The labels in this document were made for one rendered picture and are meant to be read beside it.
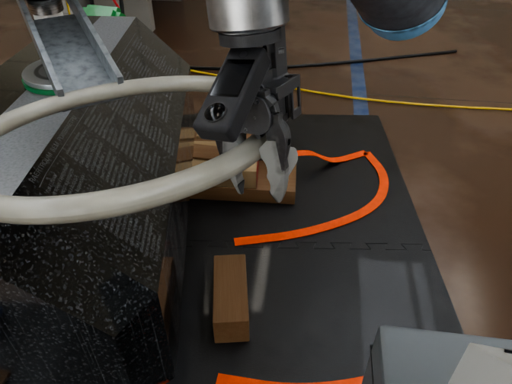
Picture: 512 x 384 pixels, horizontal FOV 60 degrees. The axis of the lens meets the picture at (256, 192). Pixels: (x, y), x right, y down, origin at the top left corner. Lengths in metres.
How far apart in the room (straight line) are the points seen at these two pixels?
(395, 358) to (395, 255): 1.33
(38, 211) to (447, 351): 0.52
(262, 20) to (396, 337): 0.44
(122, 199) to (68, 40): 0.69
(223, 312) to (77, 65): 0.90
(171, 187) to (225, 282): 1.15
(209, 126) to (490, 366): 0.36
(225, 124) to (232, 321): 1.12
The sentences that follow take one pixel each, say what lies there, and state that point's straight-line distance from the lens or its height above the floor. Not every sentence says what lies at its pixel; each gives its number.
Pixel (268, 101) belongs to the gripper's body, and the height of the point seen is 1.14.
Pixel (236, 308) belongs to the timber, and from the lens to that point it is 1.54.
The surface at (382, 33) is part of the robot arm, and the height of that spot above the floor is 1.20.
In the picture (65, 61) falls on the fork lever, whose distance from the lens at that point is 1.05.
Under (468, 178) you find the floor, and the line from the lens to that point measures 2.52.
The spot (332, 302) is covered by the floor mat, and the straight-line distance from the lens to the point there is 1.73.
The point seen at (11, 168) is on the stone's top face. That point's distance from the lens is 1.02.
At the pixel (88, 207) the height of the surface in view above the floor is 1.08.
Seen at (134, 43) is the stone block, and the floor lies 0.82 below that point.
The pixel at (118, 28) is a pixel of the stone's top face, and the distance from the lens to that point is 1.70.
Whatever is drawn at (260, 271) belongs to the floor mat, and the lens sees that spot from 1.80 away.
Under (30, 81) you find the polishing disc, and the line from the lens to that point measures 1.31.
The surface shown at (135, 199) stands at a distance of 0.48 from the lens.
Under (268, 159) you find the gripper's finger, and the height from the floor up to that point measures 1.07.
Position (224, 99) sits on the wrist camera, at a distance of 0.48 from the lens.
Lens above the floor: 1.37
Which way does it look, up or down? 39 degrees down
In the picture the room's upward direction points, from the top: straight up
